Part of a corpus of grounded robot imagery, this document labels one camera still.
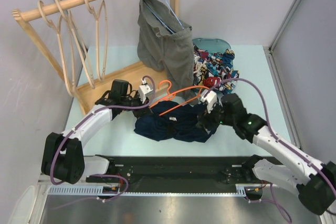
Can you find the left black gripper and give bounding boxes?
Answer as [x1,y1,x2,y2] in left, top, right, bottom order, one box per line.
[120,91,152,119]

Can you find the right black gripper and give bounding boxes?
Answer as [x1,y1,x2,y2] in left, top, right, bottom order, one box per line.
[196,99,235,134]

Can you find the navy blue shorts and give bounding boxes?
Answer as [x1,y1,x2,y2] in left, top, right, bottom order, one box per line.
[134,101,218,143]

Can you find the orange plastic hanger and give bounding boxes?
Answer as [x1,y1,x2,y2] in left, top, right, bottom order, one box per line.
[149,80,211,116]

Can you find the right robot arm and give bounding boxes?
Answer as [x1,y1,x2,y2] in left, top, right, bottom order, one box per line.
[199,91,335,215]

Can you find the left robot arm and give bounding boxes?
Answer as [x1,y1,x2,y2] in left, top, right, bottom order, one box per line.
[41,76,155,185]

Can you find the wooden hanger far left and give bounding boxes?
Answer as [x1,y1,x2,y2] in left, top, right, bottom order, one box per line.
[37,0,76,97]

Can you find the wooden hanger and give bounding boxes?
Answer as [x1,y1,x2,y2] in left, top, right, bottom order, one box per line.
[37,0,76,97]
[55,0,95,89]
[83,0,109,82]

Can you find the grey shorts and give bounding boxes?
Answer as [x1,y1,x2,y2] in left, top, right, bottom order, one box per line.
[137,0,194,91]

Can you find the wooden hanger right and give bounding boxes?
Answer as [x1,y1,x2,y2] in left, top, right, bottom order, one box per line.
[83,0,109,82]

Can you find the wooden hanger middle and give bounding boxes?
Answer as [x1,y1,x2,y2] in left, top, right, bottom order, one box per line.
[55,0,95,89]

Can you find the wooden clothes rack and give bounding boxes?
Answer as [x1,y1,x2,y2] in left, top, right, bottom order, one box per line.
[10,0,181,116]

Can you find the teal plastic basket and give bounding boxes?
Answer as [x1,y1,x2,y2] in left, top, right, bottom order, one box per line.
[193,38,231,53]

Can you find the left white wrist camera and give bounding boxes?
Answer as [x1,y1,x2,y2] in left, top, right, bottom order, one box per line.
[138,75,156,104]

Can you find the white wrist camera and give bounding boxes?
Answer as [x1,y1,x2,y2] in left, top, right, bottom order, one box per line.
[138,75,156,104]
[200,90,217,114]

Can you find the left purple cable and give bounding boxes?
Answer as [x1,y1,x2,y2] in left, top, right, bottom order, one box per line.
[49,74,156,185]

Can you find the purple cable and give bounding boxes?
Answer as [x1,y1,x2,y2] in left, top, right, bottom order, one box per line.
[49,74,156,185]
[206,78,336,223]

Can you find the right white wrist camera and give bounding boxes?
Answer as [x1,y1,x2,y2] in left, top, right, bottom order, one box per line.
[200,90,217,114]

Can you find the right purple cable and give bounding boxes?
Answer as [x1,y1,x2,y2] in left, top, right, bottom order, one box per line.
[206,78,336,223]

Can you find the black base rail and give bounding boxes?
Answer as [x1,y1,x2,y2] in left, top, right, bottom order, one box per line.
[86,156,268,194]

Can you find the aluminium frame extrusion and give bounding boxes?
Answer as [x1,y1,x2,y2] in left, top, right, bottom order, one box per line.
[263,47,302,149]

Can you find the white slotted cable duct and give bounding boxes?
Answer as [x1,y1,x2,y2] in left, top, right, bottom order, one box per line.
[48,184,124,196]

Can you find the blue wire hanger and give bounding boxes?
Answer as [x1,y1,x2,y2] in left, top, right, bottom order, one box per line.
[143,0,192,34]

